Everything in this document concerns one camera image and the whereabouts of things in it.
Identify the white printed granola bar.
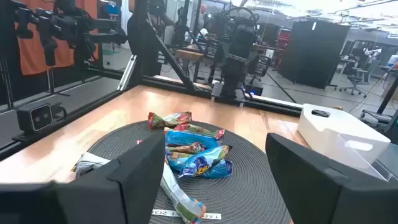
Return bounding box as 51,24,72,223
72,151,111,179

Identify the white blue orange granola bar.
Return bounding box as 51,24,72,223
160,161,208,224

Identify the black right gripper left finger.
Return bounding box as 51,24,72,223
0,131,167,224

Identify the black aluminium table frame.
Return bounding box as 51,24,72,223
0,0,304,160

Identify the white plastic bin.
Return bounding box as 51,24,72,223
297,103,392,182

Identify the blue granola bar yellow print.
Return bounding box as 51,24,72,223
177,144,233,179

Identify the clear plastic bin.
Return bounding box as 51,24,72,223
371,146,398,183

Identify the round grey woven placemat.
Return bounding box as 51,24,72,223
86,119,293,224

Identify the wooden stool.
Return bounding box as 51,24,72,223
175,47,205,77

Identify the large black cabinet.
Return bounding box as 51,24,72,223
277,19,351,90

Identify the white label tape strip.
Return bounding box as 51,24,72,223
151,208,223,221

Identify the black office chair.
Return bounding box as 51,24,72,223
248,54,272,85

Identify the grey office chair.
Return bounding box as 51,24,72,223
338,58,376,98

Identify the red cabinet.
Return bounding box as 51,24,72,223
274,27,292,60

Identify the orange curtain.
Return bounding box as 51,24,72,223
14,0,100,77

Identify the black table camera box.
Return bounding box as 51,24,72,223
12,102,68,138

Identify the green red granola bar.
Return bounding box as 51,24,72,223
147,111,193,131
173,123,226,140

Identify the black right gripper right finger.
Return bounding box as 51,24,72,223
265,132,398,224

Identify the person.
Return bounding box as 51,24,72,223
195,3,211,34

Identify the silver metal bracket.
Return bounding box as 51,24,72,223
117,55,138,92

